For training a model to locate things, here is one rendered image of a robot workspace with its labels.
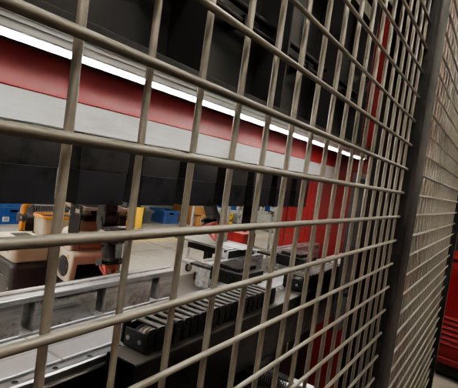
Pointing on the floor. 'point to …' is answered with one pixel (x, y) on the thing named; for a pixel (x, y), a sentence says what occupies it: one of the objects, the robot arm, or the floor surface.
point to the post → (413, 160)
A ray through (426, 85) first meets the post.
